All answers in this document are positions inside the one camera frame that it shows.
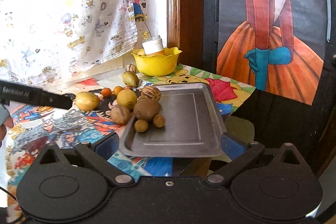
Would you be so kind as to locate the Winnie the Pooh drawing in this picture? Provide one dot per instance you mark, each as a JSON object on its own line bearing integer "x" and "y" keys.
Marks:
{"x": 229, "y": 94}

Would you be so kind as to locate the small orange fruit right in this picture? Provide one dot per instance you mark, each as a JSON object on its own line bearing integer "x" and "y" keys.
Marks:
{"x": 117, "y": 89}

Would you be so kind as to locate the small yellow fruit right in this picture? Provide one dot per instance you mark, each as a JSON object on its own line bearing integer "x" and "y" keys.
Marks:
{"x": 159, "y": 121}

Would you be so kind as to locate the anime characters drawing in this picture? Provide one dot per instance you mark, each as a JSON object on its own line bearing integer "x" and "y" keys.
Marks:
{"x": 36, "y": 126}

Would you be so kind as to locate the green yellow mango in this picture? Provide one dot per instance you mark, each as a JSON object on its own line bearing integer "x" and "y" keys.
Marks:
{"x": 130, "y": 79}

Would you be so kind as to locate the brown wooden frame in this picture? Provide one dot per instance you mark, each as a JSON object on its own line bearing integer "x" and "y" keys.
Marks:
{"x": 185, "y": 29}

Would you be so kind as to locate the yellow lemon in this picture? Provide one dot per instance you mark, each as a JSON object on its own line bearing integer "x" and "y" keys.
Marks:
{"x": 127, "y": 98}

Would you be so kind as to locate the small orange fruit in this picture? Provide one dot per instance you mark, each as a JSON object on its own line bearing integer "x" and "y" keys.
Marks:
{"x": 117, "y": 89}
{"x": 106, "y": 92}

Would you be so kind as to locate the yellow plastic bowl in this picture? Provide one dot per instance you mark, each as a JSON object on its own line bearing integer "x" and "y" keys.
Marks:
{"x": 156, "y": 65}

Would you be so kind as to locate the lady in orange dress poster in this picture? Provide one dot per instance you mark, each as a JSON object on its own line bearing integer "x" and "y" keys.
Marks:
{"x": 277, "y": 46}

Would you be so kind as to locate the person's hand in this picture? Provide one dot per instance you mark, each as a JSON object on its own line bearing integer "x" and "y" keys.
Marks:
{"x": 6, "y": 121}

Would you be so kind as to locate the white cartoon print curtain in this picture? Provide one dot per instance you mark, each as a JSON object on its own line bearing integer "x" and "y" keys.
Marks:
{"x": 46, "y": 42}

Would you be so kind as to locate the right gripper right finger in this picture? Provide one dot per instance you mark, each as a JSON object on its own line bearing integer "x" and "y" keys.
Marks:
{"x": 242, "y": 156}

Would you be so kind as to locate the silver metal tray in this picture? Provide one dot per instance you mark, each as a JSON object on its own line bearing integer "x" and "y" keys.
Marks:
{"x": 193, "y": 127}

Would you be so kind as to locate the large yellow fruit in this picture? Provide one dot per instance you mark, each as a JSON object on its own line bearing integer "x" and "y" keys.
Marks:
{"x": 86, "y": 101}

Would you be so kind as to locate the small yellow fruit left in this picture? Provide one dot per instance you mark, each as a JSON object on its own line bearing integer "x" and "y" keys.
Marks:
{"x": 141, "y": 125}

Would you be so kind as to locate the white lidded jar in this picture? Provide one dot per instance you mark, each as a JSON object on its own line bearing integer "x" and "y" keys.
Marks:
{"x": 153, "y": 46}

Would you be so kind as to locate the small yellow fruit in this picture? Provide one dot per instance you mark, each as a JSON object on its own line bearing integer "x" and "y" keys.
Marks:
{"x": 159, "y": 121}
{"x": 141, "y": 125}

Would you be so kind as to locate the small orange fruit left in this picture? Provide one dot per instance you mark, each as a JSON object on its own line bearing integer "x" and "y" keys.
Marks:
{"x": 106, "y": 92}

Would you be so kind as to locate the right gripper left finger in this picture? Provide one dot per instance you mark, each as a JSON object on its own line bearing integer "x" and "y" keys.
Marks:
{"x": 95, "y": 157}

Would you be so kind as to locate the brown round fruit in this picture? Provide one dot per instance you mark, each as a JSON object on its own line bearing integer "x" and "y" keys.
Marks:
{"x": 120, "y": 114}

